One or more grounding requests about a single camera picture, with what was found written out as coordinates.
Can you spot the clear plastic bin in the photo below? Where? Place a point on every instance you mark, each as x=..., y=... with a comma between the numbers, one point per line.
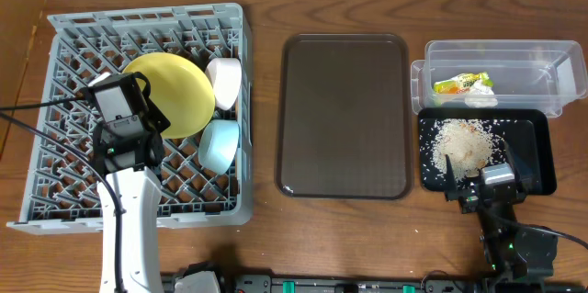
x=527, y=74

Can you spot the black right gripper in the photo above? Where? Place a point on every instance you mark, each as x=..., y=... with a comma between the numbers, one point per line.
x=480, y=195

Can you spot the dark brown serving tray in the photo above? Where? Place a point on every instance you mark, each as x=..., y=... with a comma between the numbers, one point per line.
x=345, y=124

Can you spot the white bowl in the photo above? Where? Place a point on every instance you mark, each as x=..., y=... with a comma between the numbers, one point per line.
x=225, y=76

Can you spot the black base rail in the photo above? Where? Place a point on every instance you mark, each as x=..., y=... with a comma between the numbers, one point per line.
x=435, y=281

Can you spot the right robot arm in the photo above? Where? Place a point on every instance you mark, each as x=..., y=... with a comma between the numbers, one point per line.
x=521, y=255

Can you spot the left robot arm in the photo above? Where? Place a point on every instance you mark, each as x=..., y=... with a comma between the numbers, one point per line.
x=127, y=155

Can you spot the green orange snack wrapper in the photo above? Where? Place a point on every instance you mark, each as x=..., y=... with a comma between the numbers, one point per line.
x=462, y=83

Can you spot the grey plastic dish rack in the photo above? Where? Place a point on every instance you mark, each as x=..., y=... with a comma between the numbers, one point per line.
x=61, y=193

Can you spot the yellow plate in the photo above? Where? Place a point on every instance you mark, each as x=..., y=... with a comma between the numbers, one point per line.
x=181, y=91

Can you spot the white tissue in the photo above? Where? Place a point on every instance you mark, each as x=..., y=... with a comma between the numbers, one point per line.
x=480, y=96

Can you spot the spilled rice pile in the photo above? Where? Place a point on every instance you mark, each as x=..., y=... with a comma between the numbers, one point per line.
x=464, y=146

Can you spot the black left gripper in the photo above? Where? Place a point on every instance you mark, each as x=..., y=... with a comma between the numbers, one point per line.
x=153, y=118

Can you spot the black waste tray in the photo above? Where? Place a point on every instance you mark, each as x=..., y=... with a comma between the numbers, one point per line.
x=526, y=132

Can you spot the light blue bowl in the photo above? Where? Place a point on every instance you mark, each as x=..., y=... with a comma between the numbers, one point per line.
x=218, y=145

